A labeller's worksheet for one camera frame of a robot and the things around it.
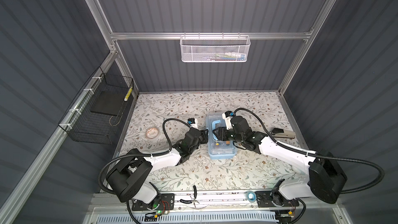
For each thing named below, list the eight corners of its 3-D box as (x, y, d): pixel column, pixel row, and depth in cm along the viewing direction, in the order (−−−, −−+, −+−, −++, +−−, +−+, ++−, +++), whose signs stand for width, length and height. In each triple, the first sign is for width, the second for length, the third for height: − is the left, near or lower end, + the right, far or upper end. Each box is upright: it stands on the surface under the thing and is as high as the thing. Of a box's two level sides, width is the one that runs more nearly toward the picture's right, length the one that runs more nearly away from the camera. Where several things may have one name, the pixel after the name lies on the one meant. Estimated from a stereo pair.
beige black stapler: (270, 136, 98) (273, 133, 95) (269, 131, 101) (272, 127, 97) (293, 138, 97) (296, 135, 94) (291, 133, 100) (295, 129, 96)
